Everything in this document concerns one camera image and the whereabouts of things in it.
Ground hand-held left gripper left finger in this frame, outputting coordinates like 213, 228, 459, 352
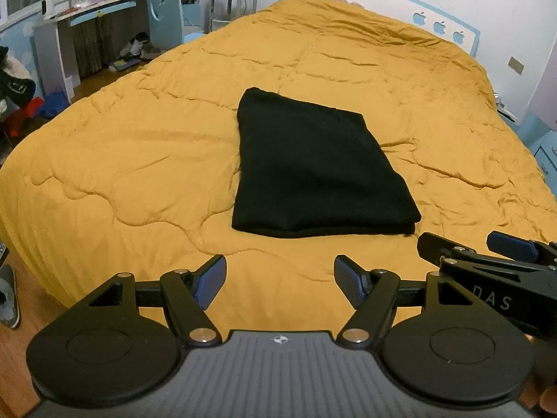
89, 254, 228, 347

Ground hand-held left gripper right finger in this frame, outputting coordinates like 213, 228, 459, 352
334, 255, 475, 346

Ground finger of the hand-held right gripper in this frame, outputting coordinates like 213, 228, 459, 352
486, 231, 557, 267
417, 232, 557, 280

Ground black long-sleeve sweater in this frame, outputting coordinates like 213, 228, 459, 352
232, 87, 422, 239

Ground pile of dark clothes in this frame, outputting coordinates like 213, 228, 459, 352
0, 46, 44, 138

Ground light blue nightstand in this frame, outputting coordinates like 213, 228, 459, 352
533, 133, 557, 184

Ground yellow quilt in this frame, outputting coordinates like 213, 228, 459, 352
0, 0, 557, 327

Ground grey slipper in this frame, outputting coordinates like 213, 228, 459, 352
0, 265, 22, 329

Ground blue bag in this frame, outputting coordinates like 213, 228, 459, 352
37, 91, 71, 119

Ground white sneakers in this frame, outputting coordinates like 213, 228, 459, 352
119, 32, 153, 59

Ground light blue chair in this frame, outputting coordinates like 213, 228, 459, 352
146, 0, 206, 53

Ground grey trolley rack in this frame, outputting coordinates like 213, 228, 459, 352
211, 0, 262, 32

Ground white and blue desk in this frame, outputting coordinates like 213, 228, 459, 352
32, 0, 218, 93

